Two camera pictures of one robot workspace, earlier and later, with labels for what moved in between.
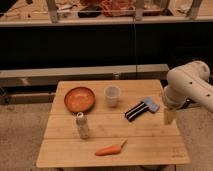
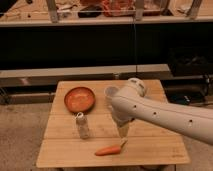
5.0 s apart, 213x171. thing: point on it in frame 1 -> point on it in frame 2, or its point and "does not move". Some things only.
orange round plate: x=79 y=99 does not move
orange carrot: x=113 y=149 does not move
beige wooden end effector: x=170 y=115 -> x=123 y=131
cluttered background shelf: x=17 y=13 does not move
